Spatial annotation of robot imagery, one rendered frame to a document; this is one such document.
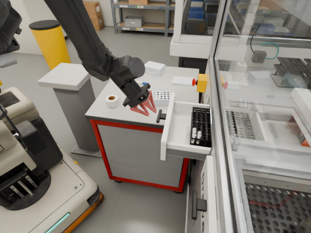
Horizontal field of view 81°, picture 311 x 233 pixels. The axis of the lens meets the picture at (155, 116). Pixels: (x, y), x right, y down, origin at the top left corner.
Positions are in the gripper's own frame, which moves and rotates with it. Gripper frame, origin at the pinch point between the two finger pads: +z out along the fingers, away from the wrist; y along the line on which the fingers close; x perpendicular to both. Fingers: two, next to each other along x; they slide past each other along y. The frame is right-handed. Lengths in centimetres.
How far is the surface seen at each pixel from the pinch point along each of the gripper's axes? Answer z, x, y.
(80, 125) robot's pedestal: 8, 42, -90
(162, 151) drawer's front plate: 9.9, -11.0, 0.6
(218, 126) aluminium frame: 10.0, -7.5, 20.5
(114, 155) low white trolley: 26, 15, -54
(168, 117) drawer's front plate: 5.5, 0.9, 4.0
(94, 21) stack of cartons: -71, 379, -218
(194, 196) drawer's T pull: 13.2, -26.5, 11.5
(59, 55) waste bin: -51, 183, -188
